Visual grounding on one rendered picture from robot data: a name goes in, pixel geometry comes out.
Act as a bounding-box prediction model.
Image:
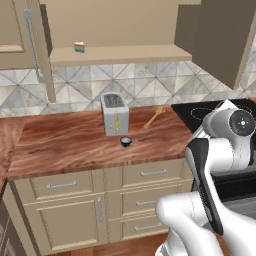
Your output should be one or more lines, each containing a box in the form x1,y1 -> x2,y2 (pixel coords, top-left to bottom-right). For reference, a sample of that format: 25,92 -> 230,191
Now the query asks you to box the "silver drawer handle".
133,222 -> 163,232
46,179 -> 78,190
139,168 -> 169,177
135,198 -> 158,207

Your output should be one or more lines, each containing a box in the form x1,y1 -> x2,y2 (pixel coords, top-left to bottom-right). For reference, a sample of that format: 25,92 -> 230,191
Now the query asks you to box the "black and silver oven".
191,164 -> 256,222

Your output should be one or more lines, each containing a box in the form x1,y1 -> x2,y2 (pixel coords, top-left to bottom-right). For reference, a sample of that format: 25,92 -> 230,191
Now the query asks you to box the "beige drawer front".
121,184 -> 194,220
29,170 -> 95,203
121,158 -> 185,189
120,213 -> 170,242

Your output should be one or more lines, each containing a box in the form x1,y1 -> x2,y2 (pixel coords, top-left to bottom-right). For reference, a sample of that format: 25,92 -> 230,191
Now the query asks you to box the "beige open wall cabinet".
39,0 -> 203,67

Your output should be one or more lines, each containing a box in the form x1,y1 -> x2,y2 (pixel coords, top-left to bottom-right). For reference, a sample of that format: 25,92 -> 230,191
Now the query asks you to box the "beige base cabinet door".
23,192 -> 109,255

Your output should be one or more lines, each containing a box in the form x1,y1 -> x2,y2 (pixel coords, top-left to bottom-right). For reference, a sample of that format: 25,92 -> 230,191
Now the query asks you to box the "silver long door handle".
23,8 -> 45,83

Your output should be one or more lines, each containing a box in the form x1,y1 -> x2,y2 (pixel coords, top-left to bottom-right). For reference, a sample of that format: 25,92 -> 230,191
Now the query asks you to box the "wooden spatula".
143,105 -> 168,130

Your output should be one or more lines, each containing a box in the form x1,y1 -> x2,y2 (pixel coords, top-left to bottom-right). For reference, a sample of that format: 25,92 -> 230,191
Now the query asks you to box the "beige corner base cabinet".
0,189 -> 37,256

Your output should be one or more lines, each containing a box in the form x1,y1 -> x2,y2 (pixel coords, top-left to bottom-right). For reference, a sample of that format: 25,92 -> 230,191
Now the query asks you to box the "colourful striped food box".
73,41 -> 86,54

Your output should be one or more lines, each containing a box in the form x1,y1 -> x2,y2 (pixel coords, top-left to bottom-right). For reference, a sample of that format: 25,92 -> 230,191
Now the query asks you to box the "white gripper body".
214,99 -> 240,114

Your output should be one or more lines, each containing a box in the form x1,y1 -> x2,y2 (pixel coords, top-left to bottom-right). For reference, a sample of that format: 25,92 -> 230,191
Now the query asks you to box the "silver short door handle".
96,196 -> 105,224

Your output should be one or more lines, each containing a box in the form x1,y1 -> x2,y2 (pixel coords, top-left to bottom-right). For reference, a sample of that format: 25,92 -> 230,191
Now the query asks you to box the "beige open cabinet door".
26,0 -> 57,104

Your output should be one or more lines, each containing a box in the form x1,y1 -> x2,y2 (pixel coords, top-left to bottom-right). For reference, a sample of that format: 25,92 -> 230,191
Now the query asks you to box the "black and white yogurt cup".
119,135 -> 134,149

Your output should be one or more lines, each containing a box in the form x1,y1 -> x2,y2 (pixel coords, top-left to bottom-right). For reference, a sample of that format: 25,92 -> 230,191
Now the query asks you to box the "silver toaster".
100,91 -> 131,137

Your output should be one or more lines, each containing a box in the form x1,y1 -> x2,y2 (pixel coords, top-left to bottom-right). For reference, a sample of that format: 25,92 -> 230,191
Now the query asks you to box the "beige wall cabinet door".
0,0 -> 35,71

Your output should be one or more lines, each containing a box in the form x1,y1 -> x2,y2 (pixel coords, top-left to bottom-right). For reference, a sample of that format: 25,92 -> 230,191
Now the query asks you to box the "black hob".
170,97 -> 256,135

